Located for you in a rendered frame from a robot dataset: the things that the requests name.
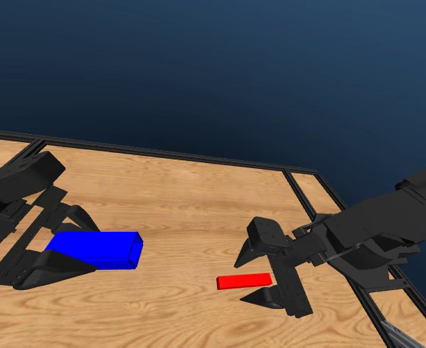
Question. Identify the thin red peg bar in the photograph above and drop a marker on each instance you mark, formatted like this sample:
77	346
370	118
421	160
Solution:
243	281

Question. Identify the blue hollow socket block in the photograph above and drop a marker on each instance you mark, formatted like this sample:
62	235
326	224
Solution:
103	246

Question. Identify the black table frame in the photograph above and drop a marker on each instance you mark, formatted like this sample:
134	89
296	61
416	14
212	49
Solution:
162	152

